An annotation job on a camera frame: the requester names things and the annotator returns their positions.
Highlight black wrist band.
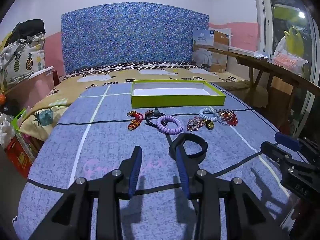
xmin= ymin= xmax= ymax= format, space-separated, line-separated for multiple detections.
xmin=169 ymin=133 xmax=208 ymax=164

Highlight gold black bead charm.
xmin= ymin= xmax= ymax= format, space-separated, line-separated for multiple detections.
xmin=203 ymin=119 xmax=214 ymax=130

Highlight red woven knot bracelet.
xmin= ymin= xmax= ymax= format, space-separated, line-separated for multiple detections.
xmin=126 ymin=109 xmax=146 ymax=131

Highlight purple spiral hair tie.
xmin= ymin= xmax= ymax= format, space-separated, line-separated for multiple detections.
xmin=156 ymin=115 xmax=185 ymax=134

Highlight light blue spiral hair tie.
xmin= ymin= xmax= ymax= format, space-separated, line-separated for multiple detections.
xmin=198 ymin=107 xmax=220 ymax=123

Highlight black cord beaded hair tie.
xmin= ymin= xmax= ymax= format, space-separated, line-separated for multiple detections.
xmin=144 ymin=107 xmax=167 ymax=129

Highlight red bead silver bangles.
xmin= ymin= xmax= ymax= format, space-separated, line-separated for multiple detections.
xmin=217 ymin=109 xmax=238 ymax=126

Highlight blue grey grid blanket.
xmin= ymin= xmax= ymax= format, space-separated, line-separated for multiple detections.
xmin=13 ymin=83 xmax=297 ymax=239

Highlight green shallow tray box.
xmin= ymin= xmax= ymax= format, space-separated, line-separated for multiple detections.
xmin=131 ymin=80 xmax=226 ymax=108

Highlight wooden side table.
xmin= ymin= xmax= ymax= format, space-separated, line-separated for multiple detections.
xmin=212 ymin=48 xmax=320 ymax=140

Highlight white pink plastic bag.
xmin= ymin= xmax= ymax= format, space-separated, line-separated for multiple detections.
xmin=272 ymin=36 xmax=308 ymax=76

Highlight yellow plastic bag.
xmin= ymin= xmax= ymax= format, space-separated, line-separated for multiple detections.
xmin=284 ymin=26 xmax=304 ymax=57

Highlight yellow sheep print bedsheet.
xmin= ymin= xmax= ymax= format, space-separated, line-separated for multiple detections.
xmin=20 ymin=62 xmax=250 ymax=141

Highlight red gift box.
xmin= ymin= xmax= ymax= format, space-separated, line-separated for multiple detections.
xmin=5 ymin=137 xmax=32 ymax=178

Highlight green paper bag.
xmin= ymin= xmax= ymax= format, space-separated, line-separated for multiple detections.
xmin=11 ymin=108 xmax=28 ymax=132

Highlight pink storage bin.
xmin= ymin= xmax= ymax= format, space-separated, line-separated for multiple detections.
xmin=5 ymin=66 xmax=55 ymax=108

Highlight cardboard bedding box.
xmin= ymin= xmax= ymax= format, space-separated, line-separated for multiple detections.
xmin=191 ymin=30 xmax=230 ymax=73

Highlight blue patterned headboard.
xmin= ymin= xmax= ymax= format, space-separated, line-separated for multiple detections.
xmin=61 ymin=2 xmax=209 ymax=74

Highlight pineapple print storage bag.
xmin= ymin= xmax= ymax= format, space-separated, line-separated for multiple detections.
xmin=1 ymin=34 xmax=46 ymax=91

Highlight black bag on top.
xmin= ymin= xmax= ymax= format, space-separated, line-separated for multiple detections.
xmin=10 ymin=19 xmax=45 ymax=43

